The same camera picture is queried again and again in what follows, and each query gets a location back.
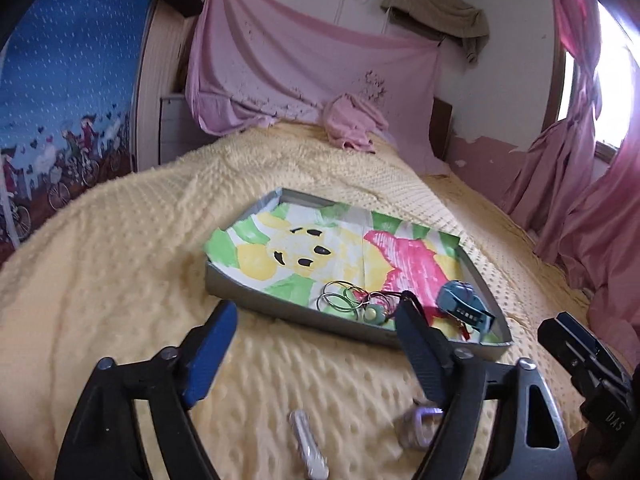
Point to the pink hanging sheet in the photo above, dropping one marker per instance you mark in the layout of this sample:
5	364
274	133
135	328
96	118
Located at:
300	70

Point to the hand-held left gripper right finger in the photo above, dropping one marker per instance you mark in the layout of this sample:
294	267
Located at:
420	355

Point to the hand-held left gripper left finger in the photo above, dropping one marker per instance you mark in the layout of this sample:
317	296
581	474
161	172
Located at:
210	355

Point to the white drawer cabinet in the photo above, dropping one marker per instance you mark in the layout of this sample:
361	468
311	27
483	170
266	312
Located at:
172	130

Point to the blue smartwatch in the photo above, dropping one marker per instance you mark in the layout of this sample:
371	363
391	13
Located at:
460	305

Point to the brown headboard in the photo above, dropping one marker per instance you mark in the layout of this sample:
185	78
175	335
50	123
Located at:
442	125

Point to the small white hair clip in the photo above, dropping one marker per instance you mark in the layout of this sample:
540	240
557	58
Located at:
306	440

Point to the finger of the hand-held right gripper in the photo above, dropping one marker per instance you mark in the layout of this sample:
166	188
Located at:
565	352
580	332

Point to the window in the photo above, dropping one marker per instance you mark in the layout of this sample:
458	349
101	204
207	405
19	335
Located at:
615	85

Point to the wooden wardrobe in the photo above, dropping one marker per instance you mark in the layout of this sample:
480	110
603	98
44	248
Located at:
155	70

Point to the olive brown cloth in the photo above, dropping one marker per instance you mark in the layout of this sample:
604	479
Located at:
440	10

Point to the blue printed wardrobe cover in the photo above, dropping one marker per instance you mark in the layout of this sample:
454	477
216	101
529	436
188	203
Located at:
65	60

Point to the pink towel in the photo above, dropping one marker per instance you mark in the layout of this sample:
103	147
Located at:
350	120

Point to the pink curtain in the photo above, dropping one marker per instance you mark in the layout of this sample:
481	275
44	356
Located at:
600	210

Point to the grey tray with colourful drawing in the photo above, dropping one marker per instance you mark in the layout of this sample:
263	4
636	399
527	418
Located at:
300	240

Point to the yellow dotted blanket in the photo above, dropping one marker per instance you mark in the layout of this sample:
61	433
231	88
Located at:
150	240

